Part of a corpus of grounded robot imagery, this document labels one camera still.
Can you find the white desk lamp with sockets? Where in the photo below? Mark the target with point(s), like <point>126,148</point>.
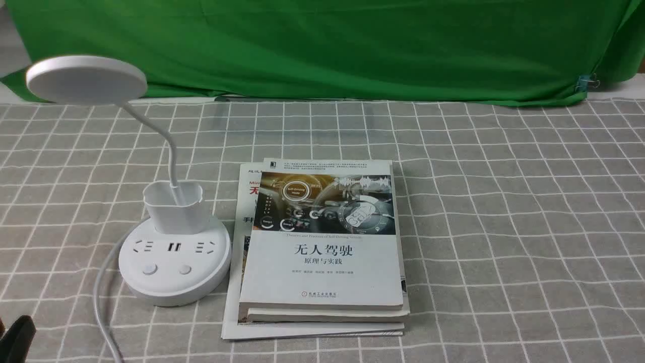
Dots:
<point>182,251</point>

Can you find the green backdrop cloth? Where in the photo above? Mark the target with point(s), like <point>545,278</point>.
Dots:
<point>510,53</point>

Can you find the white magazine under book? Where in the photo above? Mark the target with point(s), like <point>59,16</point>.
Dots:
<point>233,328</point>

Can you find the blue binder clip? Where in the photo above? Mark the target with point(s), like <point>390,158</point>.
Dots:
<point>586,83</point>

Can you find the white self-driving textbook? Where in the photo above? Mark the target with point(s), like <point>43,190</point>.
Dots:
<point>324,244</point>

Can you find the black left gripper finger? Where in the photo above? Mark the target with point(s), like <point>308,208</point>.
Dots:
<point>17,339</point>

